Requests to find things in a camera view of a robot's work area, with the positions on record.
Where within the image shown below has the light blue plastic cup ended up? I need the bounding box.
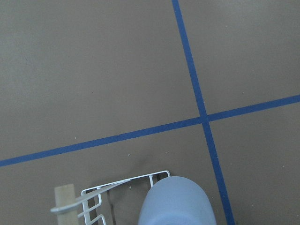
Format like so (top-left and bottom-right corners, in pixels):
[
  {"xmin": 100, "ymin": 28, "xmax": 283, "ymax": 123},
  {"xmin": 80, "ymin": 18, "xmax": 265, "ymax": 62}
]
[{"xmin": 138, "ymin": 176, "xmax": 217, "ymax": 225}]

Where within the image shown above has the white wire cup holder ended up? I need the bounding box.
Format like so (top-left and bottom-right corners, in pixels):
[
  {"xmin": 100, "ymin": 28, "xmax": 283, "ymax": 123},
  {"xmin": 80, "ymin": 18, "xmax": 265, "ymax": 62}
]
[{"xmin": 50, "ymin": 170, "xmax": 171, "ymax": 225}]

